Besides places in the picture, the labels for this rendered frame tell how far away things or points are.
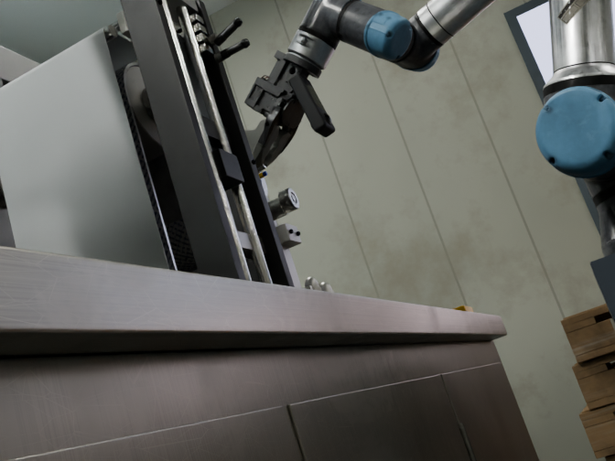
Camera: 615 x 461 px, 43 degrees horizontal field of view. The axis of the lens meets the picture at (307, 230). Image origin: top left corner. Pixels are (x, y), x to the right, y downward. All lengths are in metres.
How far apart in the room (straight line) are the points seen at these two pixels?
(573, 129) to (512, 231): 2.72
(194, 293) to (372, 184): 3.56
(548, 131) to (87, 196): 0.65
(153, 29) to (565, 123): 0.56
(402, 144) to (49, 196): 2.98
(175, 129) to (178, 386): 0.55
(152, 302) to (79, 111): 0.78
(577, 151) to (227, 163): 0.47
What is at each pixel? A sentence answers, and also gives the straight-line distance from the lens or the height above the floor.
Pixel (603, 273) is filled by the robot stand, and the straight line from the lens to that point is 1.17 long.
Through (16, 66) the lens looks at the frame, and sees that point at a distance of 1.61.
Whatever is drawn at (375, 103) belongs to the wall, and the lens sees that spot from 4.10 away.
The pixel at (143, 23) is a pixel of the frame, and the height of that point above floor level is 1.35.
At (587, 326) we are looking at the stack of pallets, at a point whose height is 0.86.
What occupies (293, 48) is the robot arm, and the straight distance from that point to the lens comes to 1.38.
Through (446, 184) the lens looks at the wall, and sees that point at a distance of 3.91.
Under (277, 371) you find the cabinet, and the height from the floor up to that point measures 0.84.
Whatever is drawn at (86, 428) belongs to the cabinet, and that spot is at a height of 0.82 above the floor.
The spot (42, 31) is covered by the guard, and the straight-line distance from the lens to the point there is 1.70.
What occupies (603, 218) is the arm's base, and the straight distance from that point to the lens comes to 1.25.
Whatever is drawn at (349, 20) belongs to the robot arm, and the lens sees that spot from 1.34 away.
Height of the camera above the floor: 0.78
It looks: 15 degrees up
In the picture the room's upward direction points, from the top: 18 degrees counter-clockwise
